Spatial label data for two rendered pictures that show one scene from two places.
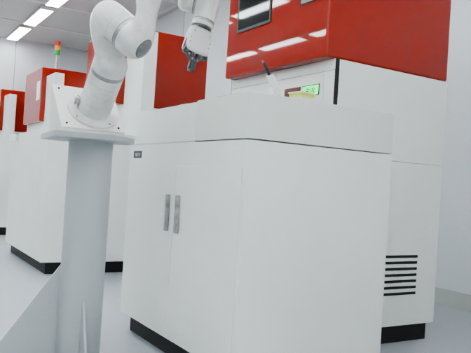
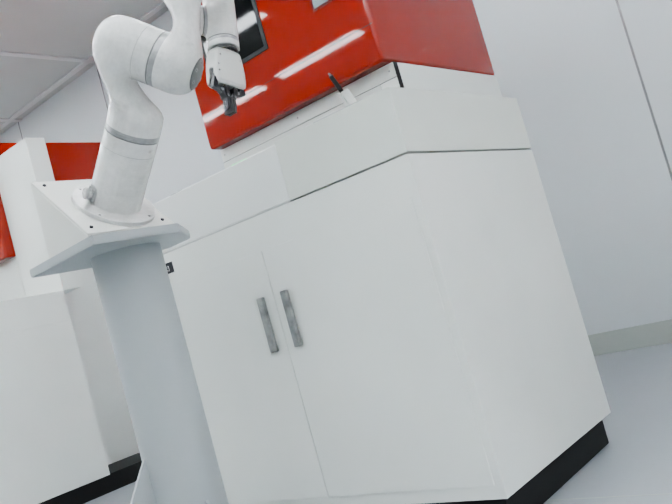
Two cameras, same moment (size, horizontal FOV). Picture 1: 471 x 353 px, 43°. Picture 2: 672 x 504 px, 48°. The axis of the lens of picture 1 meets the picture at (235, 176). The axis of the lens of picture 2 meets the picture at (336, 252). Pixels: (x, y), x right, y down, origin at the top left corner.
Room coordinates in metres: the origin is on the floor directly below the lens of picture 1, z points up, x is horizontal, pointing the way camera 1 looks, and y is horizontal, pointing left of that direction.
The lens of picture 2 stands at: (0.40, 0.69, 0.55)
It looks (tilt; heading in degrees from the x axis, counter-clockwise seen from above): 4 degrees up; 340
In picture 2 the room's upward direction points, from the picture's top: 16 degrees counter-clockwise
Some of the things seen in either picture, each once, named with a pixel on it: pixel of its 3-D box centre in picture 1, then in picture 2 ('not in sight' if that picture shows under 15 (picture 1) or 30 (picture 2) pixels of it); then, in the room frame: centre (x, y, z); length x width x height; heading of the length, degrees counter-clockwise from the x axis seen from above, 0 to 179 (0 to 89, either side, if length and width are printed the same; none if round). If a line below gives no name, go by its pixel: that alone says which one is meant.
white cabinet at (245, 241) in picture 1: (240, 251); (369, 350); (2.39, -0.04, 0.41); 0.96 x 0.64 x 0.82; 32
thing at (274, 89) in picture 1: (272, 92); (352, 113); (2.25, -0.12, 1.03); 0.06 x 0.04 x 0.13; 122
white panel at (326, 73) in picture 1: (276, 113); (315, 166); (2.80, -0.17, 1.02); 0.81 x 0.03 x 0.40; 32
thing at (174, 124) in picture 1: (174, 126); (221, 204); (2.38, 0.26, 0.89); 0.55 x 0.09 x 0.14; 32
